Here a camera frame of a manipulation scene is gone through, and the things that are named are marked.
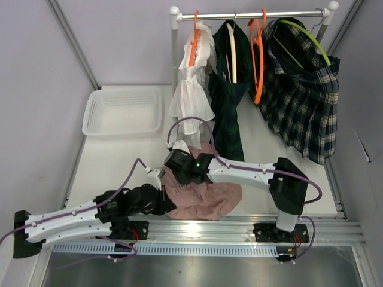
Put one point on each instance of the navy white plaid skirt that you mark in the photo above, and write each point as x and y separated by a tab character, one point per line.
300	108

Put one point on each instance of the cream hanger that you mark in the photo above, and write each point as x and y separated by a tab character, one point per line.
231	30

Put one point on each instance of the white clothes rack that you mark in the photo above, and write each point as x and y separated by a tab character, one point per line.
326	14

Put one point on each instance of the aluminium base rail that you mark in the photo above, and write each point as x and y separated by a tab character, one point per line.
238	230

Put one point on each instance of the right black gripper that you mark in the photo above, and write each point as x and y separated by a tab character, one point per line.
181	180

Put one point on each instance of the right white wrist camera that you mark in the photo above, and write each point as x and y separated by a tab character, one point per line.
180	145

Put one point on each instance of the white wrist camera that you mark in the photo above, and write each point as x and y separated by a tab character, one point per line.
154	177
180	145

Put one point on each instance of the lime green hanger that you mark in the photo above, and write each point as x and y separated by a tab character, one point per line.
296	49

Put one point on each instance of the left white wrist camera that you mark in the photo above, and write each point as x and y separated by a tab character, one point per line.
154	177

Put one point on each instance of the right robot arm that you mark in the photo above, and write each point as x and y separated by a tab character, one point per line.
282	179

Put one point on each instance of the empty orange hanger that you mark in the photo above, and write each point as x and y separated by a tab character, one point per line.
257	54

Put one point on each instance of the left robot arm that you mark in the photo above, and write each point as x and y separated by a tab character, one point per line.
107	215

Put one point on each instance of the white plastic basket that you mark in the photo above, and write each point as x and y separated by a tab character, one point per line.
130	112

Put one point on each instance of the dark green plaid skirt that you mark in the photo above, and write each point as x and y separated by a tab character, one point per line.
226	94

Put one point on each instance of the orange hanger with dress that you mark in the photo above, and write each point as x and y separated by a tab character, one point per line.
194	42

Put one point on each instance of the white ruffled dress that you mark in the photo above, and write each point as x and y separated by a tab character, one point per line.
190	98

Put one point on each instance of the pink garment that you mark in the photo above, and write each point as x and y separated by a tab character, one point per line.
200	201

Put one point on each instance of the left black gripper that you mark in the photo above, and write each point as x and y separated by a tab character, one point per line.
165	204

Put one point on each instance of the slotted cable duct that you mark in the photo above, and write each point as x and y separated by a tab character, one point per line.
168	249

